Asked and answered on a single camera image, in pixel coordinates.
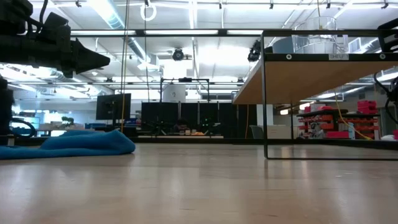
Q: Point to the clear plastic cup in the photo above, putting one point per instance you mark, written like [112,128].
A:
[317,40]

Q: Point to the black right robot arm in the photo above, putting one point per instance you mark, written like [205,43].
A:
[392,93]

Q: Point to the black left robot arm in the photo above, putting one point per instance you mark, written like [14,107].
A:
[5,109]

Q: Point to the white shelf label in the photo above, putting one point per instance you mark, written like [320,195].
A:
[338,56]

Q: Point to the black monitor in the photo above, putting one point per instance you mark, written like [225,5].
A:
[109,107]

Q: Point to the blue cloth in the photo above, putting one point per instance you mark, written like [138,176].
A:
[77,144]

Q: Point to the rack with red bins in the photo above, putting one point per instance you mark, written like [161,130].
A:
[360,119]

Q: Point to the white storage box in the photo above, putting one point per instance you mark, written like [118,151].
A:
[278,131]

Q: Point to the black ceiling camera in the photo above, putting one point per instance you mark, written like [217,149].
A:
[253,52]
[178,54]

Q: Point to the black background rig frame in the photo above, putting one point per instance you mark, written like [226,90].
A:
[185,80]

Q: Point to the wooden shelf with black frame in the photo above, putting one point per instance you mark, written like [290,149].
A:
[298,81]

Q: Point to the black metal rig frame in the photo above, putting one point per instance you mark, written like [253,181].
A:
[192,140]

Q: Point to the black partition wall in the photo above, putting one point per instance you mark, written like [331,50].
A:
[224,119]

